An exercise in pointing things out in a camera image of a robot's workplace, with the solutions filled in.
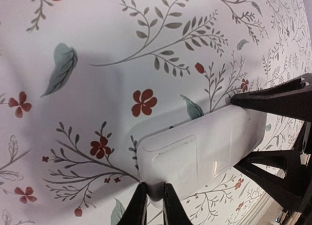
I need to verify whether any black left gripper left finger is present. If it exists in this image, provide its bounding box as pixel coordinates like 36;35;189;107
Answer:
119;182;148;225

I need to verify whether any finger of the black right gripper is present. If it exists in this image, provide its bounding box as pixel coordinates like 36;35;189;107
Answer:
234;122;312;212
231;73;312;122

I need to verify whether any white remote control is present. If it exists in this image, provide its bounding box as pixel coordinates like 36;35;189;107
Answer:
136;105;267;207

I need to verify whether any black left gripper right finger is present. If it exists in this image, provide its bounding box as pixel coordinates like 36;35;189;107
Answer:
162;183;192;225

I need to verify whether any white battery cover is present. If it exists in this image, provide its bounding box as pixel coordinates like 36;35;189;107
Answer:
137;135;231;202

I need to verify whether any floral patterned table mat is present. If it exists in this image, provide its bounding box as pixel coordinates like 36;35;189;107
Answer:
0;0;312;225

